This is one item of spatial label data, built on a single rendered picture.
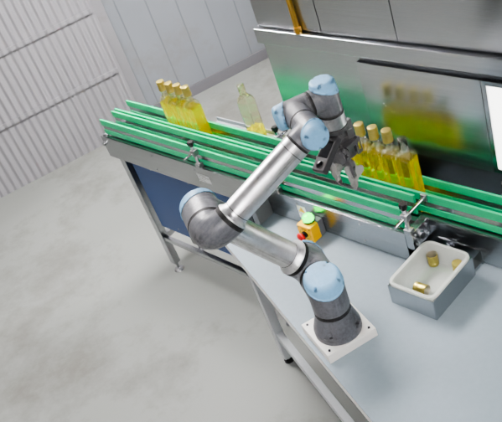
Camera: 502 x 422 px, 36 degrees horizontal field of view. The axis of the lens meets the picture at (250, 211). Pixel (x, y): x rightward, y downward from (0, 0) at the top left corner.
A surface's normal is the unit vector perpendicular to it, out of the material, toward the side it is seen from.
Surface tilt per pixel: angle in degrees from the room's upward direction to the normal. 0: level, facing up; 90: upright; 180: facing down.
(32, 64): 90
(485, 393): 0
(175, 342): 0
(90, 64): 90
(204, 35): 90
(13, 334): 0
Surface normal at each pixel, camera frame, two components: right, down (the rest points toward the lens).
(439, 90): -0.66, 0.60
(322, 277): -0.25, -0.70
